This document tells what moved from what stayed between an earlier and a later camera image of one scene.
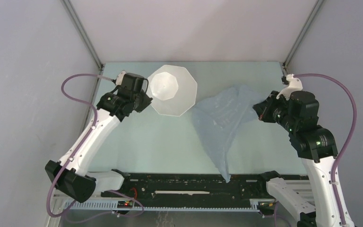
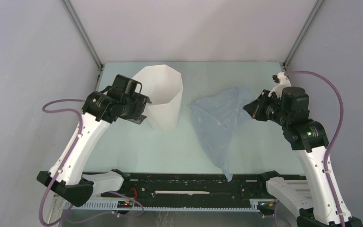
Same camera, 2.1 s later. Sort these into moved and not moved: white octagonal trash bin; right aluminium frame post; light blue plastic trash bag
Moved: white octagonal trash bin
Not moved: light blue plastic trash bag; right aluminium frame post
